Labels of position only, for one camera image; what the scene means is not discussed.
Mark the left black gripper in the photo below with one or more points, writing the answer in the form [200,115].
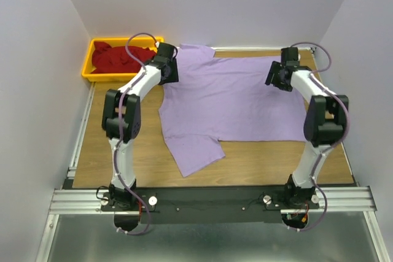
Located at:
[171,70]

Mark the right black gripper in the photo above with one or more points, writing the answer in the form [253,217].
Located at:
[274,75]

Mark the lavender t shirt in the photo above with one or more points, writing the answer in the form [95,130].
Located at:
[224,99]

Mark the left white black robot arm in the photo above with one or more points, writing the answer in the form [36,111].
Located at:
[121,121]

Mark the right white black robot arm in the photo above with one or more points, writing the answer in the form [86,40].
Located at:
[325,126]

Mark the yellow plastic bin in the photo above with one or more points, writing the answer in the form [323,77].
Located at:
[144,42]

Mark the red t shirt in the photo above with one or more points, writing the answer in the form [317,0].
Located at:
[114,60]

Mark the aluminium frame rail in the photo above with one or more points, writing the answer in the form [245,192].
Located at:
[339,199]

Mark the left side aluminium rail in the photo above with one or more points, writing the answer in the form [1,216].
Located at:
[71,172]

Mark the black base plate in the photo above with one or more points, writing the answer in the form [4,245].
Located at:
[203,205]

